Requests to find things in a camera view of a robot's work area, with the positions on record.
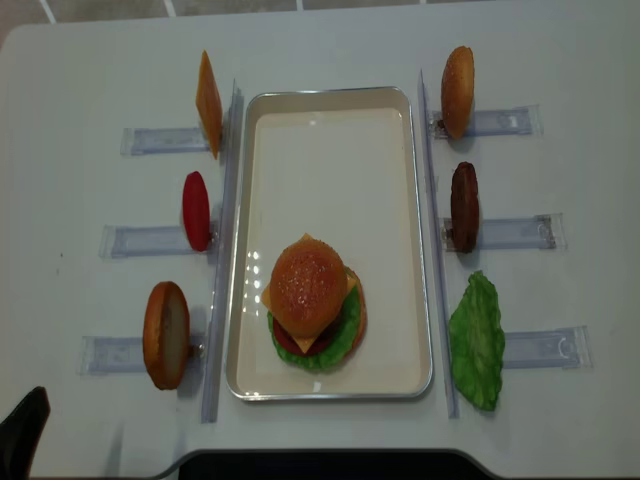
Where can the sesame bun top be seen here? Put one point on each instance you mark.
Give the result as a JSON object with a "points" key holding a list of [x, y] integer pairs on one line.
{"points": [[307, 287]]}

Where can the standing brown meat patty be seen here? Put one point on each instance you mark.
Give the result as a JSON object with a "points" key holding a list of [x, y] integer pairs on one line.
{"points": [[464, 201]]}

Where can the standing green lettuce leaf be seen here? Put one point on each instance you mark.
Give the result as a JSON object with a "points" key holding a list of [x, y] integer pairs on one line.
{"points": [[477, 343]]}

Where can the standing orange cheese slice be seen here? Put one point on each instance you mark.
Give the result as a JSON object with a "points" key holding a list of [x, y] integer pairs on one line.
{"points": [[208, 104]]}

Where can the clear acrylic left rack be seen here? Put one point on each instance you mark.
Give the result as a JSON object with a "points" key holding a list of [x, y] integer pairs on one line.
{"points": [[112, 355]]}

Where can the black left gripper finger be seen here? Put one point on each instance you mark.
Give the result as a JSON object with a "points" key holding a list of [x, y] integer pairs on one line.
{"points": [[20, 433]]}

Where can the cheese slice on burger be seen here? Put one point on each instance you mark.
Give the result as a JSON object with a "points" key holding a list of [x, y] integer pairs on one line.
{"points": [[314, 300]]}

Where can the green lettuce on burger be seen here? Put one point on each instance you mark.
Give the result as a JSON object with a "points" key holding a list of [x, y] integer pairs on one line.
{"points": [[337, 351]]}

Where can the clear acrylic right rack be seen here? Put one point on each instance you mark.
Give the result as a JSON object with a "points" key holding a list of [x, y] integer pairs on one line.
{"points": [[560, 348]]}

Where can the white metal tray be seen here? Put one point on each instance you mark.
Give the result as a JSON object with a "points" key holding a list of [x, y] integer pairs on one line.
{"points": [[340, 166]]}

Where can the standing bun bottom slice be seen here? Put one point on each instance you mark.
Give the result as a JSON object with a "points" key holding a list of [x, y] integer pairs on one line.
{"points": [[166, 335]]}

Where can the bun bottom on burger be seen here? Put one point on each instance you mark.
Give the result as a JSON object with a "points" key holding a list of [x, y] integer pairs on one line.
{"points": [[363, 311]]}

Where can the tomato slice on burger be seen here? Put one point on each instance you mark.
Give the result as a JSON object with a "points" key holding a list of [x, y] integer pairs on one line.
{"points": [[305, 347]]}

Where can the clear acrylic rack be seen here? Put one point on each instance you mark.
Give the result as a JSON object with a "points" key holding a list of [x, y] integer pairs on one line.
{"points": [[560, 348], [112, 355]]}

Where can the standing red tomato slice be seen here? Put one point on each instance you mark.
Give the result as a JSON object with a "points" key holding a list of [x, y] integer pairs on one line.
{"points": [[196, 212]]}

